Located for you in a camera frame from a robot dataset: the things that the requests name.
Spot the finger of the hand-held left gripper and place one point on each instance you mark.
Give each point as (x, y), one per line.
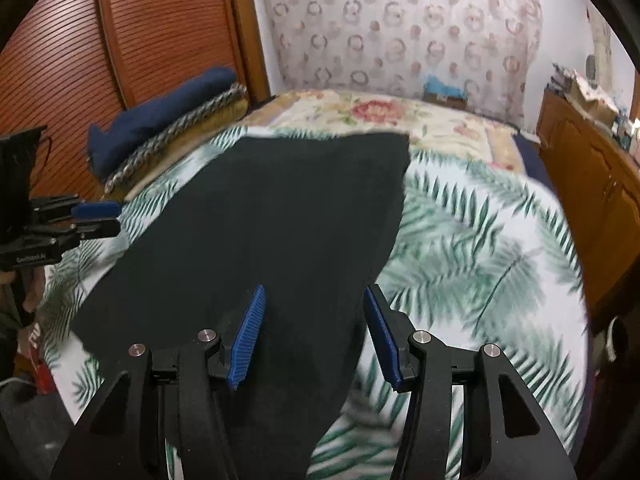
(95, 230)
(97, 208)

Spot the houndstooth folded cloth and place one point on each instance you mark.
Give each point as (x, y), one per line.
(175, 130)

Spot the person's left hand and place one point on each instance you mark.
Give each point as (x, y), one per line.
(35, 292)

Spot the circle patterned curtain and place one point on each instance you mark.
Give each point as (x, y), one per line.
(400, 25)

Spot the wooden sideboard cabinet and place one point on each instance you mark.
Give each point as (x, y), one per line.
(585, 185)

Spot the red printed cloth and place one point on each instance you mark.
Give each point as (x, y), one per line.
(37, 360)

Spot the navy blue folded cloth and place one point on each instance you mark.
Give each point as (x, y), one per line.
(160, 115)

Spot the beige tied curtain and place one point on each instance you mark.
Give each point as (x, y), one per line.
(600, 45)

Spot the grey cylindrical bin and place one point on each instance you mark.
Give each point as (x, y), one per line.
(617, 340)

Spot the mustard folded cloth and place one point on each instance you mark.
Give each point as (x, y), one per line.
(200, 135)

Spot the navy bed sheet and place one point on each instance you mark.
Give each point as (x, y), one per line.
(535, 165)

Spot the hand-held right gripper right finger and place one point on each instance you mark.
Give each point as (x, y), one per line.
(382, 340)

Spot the palm leaf printed blanket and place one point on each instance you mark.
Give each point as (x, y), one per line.
(475, 260)

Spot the wooden louvred wardrobe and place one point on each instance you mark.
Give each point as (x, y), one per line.
(165, 25)

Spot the black printed t-shirt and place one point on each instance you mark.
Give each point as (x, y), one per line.
(280, 220)

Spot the open cardboard box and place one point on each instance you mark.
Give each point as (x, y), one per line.
(595, 100)

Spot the box with blue cloth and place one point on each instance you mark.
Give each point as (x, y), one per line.
(444, 94)

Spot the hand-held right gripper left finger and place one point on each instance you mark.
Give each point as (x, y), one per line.
(247, 340)

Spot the floral blanket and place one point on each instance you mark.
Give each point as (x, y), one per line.
(370, 110)

